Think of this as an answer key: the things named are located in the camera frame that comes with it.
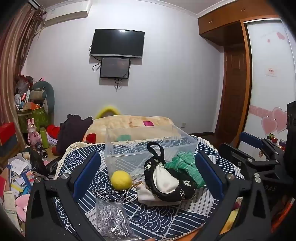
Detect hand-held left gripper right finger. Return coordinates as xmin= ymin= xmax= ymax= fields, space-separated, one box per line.
xmin=195 ymin=152 xmax=277 ymax=241

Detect red lidded box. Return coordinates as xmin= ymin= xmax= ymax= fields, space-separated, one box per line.
xmin=0 ymin=122 xmax=16 ymax=146

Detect yellow cloth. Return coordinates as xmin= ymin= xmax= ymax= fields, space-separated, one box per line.
xmin=222 ymin=209 xmax=238 ymax=234

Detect thin white cord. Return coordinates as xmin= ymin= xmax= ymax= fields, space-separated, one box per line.
xmin=122 ymin=192 xmax=139 ymax=205

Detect white air conditioner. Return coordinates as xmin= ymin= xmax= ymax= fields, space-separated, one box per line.
xmin=45 ymin=0 xmax=89 ymax=22

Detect white sliding wardrobe door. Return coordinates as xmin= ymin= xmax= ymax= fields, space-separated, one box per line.
xmin=238 ymin=20 xmax=296 ymax=160

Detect pile of scattered papers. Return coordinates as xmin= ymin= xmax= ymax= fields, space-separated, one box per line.
xmin=0 ymin=151 xmax=35 ymax=232

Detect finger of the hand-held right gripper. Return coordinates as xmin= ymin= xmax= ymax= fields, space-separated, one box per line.
xmin=239 ymin=132 xmax=286 ymax=163
xmin=218 ymin=142 xmax=281 ymax=176

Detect black flashlight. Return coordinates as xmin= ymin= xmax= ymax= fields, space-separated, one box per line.
xmin=35 ymin=142 xmax=48 ymax=158

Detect wooden wardrobe cabinet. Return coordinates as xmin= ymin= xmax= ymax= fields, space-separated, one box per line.
xmin=198 ymin=15 xmax=281 ymax=45

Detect black wall television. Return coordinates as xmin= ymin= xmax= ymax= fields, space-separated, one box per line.
xmin=90 ymin=29 xmax=145 ymax=58

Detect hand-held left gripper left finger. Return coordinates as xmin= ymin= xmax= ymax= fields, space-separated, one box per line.
xmin=25 ymin=151 xmax=102 ymax=241

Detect green bottle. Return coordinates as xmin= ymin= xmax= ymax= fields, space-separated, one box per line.
xmin=40 ymin=127 xmax=49 ymax=149

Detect dark purple clothing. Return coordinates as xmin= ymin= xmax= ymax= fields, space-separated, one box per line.
xmin=56 ymin=114 xmax=94 ymax=156

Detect pile of assorted clutter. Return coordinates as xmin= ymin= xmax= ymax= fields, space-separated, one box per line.
xmin=15 ymin=75 xmax=47 ymax=112

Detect black studded pouch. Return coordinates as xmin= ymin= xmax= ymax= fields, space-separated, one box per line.
xmin=143 ymin=142 xmax=197 ymax=201

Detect pink rabbit figure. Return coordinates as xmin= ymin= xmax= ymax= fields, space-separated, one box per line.
xmin=27 ymin=118 xmax=40 ymax=145

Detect black and white beaded cord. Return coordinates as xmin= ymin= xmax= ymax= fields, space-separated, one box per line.
xmin=94 ymin=188 xmax=127 ymax=202

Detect green knit gloves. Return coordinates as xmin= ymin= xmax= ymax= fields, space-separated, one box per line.
xmin=165 ymin=152 xmax=206 ymax=188

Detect orange cloth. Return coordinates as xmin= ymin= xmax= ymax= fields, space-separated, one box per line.
xmin=273 ymin=197 xmax=294 ymax=230

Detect patterned pillow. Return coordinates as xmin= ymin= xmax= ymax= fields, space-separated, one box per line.
xmin=83 ymin=115 xmax=179 ymax=144

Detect small black wall monitor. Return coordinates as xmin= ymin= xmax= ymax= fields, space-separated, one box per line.
xmin=100 ymin=57 xmax=131 ymax=79

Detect clear plastic storage box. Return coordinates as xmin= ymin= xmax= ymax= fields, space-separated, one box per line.
xmin=104 ymin=124 xmax=199 ymax=174

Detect black plastic bag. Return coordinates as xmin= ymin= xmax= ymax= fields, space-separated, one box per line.
xmin=29 ymin=148 xmax=58 ymax=180

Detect yellow plush toy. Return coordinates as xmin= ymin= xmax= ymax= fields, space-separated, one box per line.
xmin=96 ymin=105 xmax=121 ymax=120

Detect navy patterned tablecloth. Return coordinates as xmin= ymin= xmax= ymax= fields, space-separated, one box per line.
xmin=54 ymin=136 xmax=245 ymax=241

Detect white cloth bag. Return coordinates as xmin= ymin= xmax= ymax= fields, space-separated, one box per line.
xmin=136 ymin=183 xmax=183 ymax=205

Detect striped red curtain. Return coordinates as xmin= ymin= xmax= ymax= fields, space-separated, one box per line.
xmin=0 ymin=0 xmax=47 ymax=130

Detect yellow felt ball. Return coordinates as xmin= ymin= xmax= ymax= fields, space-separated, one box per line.
xmin=110 ymin=171 xmax=133 ymax=191

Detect plastic bag of grey beads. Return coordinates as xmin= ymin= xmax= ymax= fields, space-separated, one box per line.
xmin=95 ymin=197 xmax=134 ymax=238

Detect grey green plush toy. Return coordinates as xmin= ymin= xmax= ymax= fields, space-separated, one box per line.
xmin=32 ymin=81 xmax=55 ymax=121

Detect red cloth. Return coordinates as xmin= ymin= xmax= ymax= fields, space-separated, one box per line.
xmin=46 ymin=124 xmax=61 ymax=139

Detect brown wooden door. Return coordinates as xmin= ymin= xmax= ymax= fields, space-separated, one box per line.
xmin=215 ymin=46 xmax=249 ymax=135

